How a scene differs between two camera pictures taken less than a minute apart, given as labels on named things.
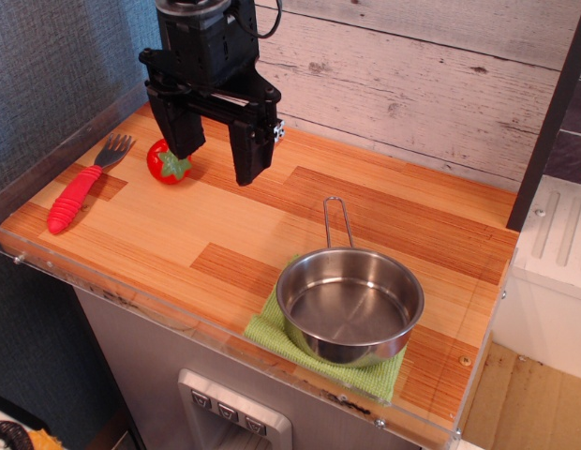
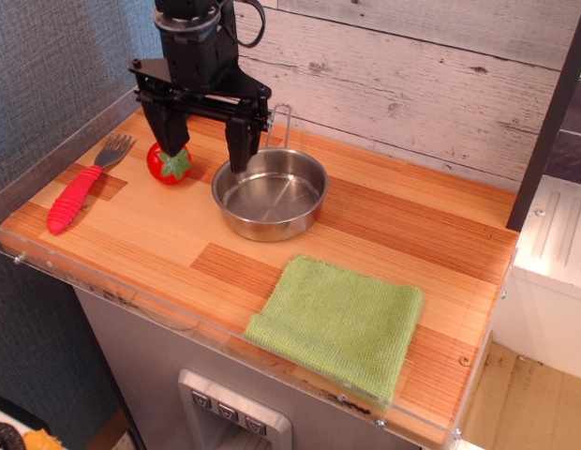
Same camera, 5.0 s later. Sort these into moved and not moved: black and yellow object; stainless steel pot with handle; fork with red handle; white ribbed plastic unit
Moved: stainless steel pot with handle
Not moved: black and yellow object; white ribbed plastic unit; fork with red handle
